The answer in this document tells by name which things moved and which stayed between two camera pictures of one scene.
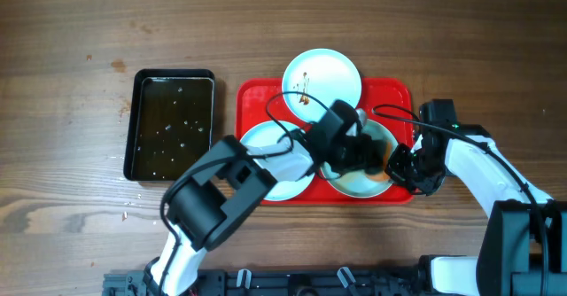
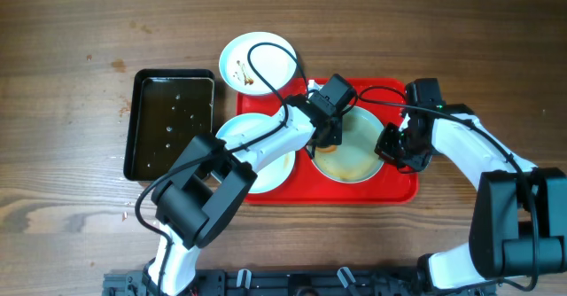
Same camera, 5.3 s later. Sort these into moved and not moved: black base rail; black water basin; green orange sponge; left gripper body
Moved: green orange sponge; left gripper body
Not moved: black base rail; black water basin
